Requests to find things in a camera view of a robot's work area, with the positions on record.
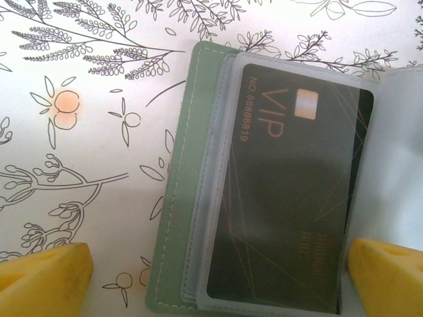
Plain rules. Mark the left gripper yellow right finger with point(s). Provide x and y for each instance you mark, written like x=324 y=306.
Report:
x=390 y=270

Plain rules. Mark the black VIP card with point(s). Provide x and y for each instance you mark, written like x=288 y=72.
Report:
x=281 y=198

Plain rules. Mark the floral patterned table cover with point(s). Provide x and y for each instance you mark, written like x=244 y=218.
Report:
x=82 y=165

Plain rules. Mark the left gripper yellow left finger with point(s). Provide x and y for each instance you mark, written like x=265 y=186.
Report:
x=43 y=284

